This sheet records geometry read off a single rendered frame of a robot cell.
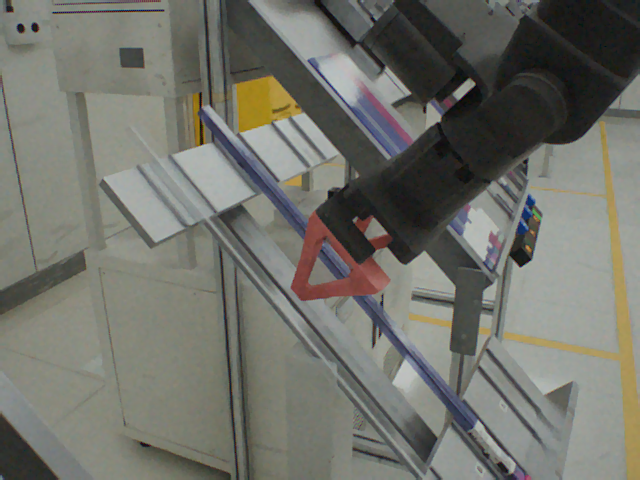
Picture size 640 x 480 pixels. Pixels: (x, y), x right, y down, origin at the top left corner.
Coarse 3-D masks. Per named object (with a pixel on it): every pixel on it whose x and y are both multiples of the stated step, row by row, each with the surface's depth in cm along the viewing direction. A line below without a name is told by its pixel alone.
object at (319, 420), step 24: (288, 360) 64; (312, 360) 63; (288, 384) 65; (312, 384) 63; (288, 408) 66; (312, 408) 64; (336, 408) 64; (288, 432) 68; (312, 432) 66; (336, 432) 66; (288, 456) 69; (312, 456) 67; (336, 456) 67
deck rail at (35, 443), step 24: (0, 384) 38; (0, 408) 37; (24, 408) 38; (0, 432) 38; (24, 432) 38; (48, 432) 39; (0, 456) 39; (24, 456) 38; (48, 456) 38; (72, 456) 39
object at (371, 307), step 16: (208, 112) 60; (224, 128) 60; (224, 144) 60; (240, 144) 60; (240, 160) 60; (256, 160) 60; (256, 176) 60; (272, 192) 59; (288, 208) 59; (304, 224) 59; (320, 256) 59; (336, 256) 60; (336, 272) 59; (368, 304) 59; (384, 320) 58; (400, 336) 59; (400, 352) 59; (416, 352) 59; (416, 368) 59; (432, 368) 59; (432, 384) 58; (448, 400) 58; (464, 416) 58
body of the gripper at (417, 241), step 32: (416, 160) 38; (448, 160) 37; (352, 192) 38; (384, 192) 40; (416, 192) 39; (448, 192) 38; (480, 192) 39; (384, 224) 38; (416, 224) 40; (416, 256) 38
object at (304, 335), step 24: (144, 144) 51; (168, 168) 51; (192, 192) 51; (216, 216) 52; (216, 240) 51; (240, 264) 51; (264, 288) 50; (288, 312) 50; (312, 336) 51; (336, 360) 51; (336, 384) 50; (360, 408) 50; (384, 432) 49; (408, 456) 49
